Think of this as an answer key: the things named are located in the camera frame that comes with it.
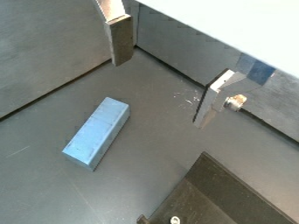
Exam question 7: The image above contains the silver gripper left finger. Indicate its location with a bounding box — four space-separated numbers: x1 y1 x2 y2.
93 0 133 67

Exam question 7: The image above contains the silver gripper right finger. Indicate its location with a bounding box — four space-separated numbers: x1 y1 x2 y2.
192 53 276 129

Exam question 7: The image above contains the light blue rectangular block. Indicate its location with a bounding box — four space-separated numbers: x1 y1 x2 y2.
61 97 129 172

